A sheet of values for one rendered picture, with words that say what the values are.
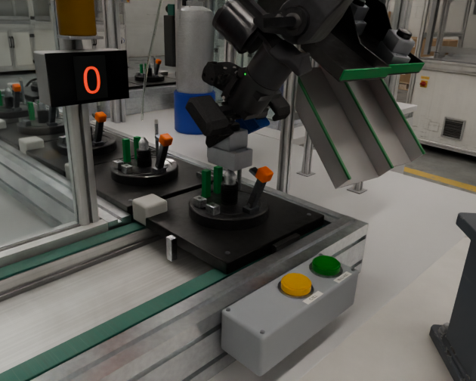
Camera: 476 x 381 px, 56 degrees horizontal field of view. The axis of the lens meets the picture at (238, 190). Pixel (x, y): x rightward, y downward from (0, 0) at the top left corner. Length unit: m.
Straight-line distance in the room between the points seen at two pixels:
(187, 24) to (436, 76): 3.57
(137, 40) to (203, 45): 11.21
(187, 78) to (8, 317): 1.17
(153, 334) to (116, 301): 0.14
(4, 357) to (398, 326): 0.54
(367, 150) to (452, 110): 3.90
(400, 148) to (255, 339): 0.68
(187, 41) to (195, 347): 1.25
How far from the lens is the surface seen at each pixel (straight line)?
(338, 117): 0.99
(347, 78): 0.85
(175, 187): 0.89
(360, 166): 0.95
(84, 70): 0.68
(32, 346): 0.62
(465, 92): 4.81
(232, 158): 0.72
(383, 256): 0.94
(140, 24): 12.88
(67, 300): 0.69
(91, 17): 0.68
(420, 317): 0.79
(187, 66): 1.66
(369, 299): 0.80
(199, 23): 1.65
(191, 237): 0.70
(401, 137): 1.11
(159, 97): 2.10
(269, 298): 0.59
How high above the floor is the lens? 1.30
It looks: 22 degrees down
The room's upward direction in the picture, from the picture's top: 2 degrees clockwise
